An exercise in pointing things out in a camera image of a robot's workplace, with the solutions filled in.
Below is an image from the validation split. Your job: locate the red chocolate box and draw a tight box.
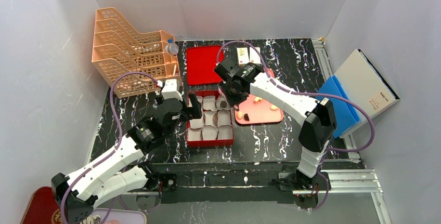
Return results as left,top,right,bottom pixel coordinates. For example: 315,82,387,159
186,90,235,148

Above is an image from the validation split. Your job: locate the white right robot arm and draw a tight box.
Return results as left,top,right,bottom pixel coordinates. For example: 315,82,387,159
214,59,336,189

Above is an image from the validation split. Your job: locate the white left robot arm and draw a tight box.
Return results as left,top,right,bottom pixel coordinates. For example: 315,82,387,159
51,93,202,223

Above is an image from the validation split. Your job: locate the pink plastic tray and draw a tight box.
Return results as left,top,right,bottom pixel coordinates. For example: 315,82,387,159
234,68,284,126

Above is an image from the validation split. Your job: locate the red tin lid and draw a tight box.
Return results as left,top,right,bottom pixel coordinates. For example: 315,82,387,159
186,45,222,86

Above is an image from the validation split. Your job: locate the plastic water bottle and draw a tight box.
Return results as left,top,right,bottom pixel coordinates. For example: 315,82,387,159
165,39,179,56

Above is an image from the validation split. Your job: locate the orange plastic file rack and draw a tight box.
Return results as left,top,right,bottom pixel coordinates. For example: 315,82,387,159
92,7,182,98

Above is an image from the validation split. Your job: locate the blue folder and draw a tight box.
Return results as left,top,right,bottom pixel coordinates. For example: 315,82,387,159
318,75,360,138

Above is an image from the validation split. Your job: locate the dark red round tin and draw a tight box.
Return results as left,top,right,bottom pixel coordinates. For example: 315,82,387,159
21,187,63,224

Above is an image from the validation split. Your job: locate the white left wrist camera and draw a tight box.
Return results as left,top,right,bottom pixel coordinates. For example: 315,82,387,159
161,78,183,101

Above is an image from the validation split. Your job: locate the aluminium rail frame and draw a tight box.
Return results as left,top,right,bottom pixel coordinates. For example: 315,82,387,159
117,37,394,224

